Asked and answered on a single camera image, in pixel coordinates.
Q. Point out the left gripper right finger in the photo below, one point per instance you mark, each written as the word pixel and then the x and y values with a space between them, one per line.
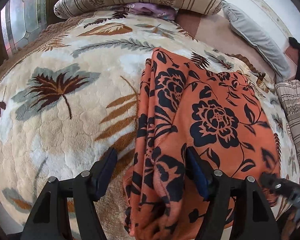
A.
pixel 240 201

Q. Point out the orange black floral blouse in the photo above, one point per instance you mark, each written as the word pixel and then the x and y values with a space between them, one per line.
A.
pixel 185 109

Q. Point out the cream leaf-pattern fleece blanket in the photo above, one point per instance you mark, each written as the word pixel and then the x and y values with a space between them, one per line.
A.
pixel 74 93

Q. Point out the grey pillow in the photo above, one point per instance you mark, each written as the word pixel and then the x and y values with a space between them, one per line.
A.
pixel 260 40

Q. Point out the pink quilted bed sheet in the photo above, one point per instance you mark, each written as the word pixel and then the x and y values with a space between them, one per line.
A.
pixel 216 31

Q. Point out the stained glass wooden door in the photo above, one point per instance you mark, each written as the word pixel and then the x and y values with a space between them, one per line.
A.
pixel 21 22

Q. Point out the purple cloth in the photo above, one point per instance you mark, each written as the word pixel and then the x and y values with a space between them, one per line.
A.
pixel 152 10

